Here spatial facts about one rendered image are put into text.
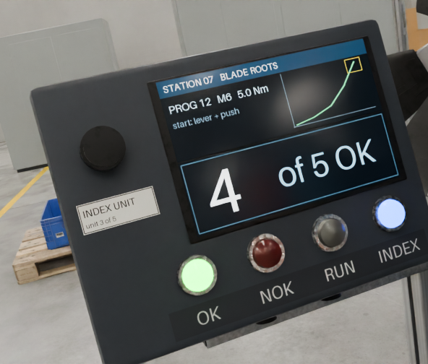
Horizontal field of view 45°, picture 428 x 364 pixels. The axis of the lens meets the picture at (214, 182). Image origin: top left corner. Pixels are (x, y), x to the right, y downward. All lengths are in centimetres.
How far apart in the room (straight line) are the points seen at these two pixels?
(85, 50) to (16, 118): 143
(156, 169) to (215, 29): 607
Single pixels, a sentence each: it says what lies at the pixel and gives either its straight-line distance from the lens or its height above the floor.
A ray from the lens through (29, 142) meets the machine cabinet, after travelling 824.
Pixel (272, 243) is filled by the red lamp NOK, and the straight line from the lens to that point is 36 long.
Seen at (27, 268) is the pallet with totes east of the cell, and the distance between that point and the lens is 369.
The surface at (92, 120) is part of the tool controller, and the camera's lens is 35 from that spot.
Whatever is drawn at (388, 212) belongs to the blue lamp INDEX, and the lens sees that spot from 39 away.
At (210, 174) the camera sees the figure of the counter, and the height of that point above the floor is 118.
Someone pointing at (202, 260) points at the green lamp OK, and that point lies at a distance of 35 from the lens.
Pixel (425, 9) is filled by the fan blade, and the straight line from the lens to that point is 145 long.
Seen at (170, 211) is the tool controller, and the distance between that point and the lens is 34.
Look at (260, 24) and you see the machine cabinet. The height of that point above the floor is 140.
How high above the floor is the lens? 126
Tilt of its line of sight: 14 degrees down
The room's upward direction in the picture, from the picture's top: 11 degrees counter-clockwise
